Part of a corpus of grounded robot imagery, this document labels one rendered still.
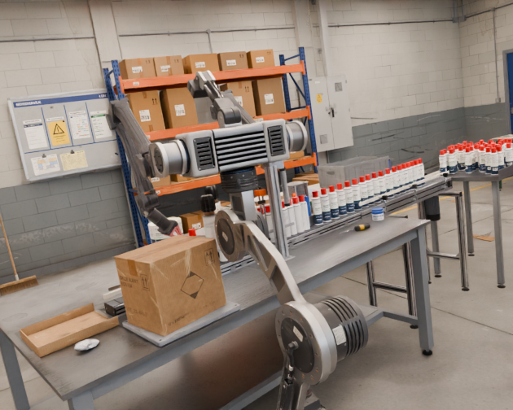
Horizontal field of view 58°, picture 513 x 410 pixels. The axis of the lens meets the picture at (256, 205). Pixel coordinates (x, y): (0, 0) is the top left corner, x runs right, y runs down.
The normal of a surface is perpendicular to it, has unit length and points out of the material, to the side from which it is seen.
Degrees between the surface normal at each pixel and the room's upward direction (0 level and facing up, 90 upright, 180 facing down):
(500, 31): 90
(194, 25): 90
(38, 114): 90
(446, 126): 90
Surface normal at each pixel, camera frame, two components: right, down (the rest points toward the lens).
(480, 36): -0.86, 0.21
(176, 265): 0.72, 0.01
